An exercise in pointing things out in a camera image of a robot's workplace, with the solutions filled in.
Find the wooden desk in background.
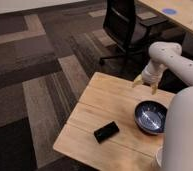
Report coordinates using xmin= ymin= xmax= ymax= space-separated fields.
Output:
xmin=138 ymin=0 xmax=193 ymax=34

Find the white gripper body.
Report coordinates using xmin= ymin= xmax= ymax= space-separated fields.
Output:
xmin=141 ymin=61 xmax=167 ymax=85

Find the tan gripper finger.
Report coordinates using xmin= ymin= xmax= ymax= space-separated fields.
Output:
xmin=132 ymin=75 xmax=143 ymax=87
xmin=151 ymin=84 xmax=158 ymax=95

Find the black rectangular box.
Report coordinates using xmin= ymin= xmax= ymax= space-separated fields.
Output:
xmin=94 ymin=122 xmax=119 ymax=143

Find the dark blue ceramic bowl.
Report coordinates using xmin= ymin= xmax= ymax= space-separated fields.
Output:
xmin=134 ymin=100 xmax=167 ymax=135

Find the blue round disc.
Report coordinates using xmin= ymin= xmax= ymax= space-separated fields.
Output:
xmin=162 ymin=8 xmax=177 ymax=15

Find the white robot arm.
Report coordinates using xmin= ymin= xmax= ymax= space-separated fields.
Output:
xmin=133 ymin=41 xmax=193 ymax=171

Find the black office chair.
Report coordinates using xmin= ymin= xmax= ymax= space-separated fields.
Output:
xmin=99 ymin=0 xmax=171 ymax=73

